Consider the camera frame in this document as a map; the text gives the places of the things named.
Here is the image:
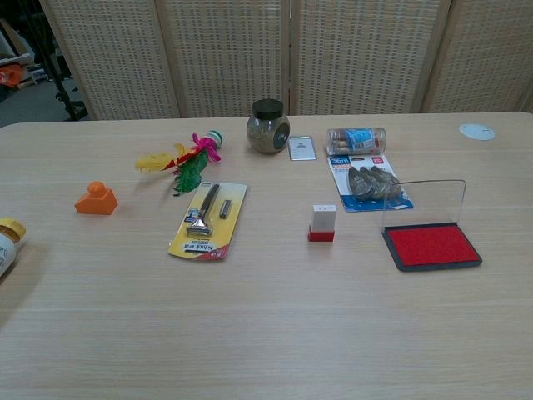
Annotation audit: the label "orange plastic object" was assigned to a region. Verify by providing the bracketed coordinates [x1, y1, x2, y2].
[0, 64, 22, 88]

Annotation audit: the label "clear tube with blue label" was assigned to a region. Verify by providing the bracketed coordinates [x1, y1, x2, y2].
[325, 127, 387, 156]

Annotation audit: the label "colourful feather shuttlecock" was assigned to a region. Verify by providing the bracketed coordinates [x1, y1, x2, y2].
[133, 129, 227, 198]

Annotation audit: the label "orange toy block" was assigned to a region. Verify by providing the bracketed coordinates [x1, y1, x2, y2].
[74, 181, 119, 216]

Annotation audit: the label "razor in yellow blister pack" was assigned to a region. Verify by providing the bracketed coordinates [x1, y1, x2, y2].
[167, 181, 249, 263]

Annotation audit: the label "white and red stamp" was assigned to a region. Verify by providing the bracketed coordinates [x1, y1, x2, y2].
[307, 203, 336, 243]

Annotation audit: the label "light blue printed card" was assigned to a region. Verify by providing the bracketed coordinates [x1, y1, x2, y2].
[287, 135, 318, 162]

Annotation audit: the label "woven folding screen wooden frame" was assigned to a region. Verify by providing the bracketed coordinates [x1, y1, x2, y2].
[39, 0, 533, 122]

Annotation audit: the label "red ink pad case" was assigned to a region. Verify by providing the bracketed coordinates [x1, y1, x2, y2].
[381, 179, 483, 273]

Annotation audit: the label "correction tape blue blister pack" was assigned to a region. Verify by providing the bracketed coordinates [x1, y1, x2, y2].
[329, 154, 416, 213]

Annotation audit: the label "black tripod stand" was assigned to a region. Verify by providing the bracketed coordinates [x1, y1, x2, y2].
[24, 0, 89, 122]

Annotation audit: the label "white round cable grommet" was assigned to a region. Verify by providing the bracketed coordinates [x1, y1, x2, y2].
[459, 122, 497, 142]

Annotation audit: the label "white drink bottle yellow cap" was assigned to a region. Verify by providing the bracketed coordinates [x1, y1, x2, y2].
[0, 217, 27, 279]

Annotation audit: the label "glass jar with black lid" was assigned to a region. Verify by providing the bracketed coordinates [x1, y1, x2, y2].
[246, 98, 291, 156]

